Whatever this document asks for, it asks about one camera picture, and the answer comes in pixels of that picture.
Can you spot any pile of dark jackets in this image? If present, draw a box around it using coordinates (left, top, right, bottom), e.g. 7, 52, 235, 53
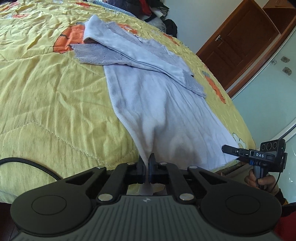
104, 0, 178, 38

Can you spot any black cable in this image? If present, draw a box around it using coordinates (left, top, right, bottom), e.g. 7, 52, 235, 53
0, 157, 63, 182

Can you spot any yellow floral quilt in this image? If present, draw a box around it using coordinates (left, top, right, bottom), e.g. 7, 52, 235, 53
0, 0, 256, 204

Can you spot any lavender long sleeve top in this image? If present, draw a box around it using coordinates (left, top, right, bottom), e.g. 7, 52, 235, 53
70, 14, 240, 196

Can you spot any brown wooden door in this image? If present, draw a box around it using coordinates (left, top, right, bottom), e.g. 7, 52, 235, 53
197, 1, 295, 97

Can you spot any person's right hand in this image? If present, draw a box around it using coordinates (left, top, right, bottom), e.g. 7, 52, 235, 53
244, 169, 278, 193

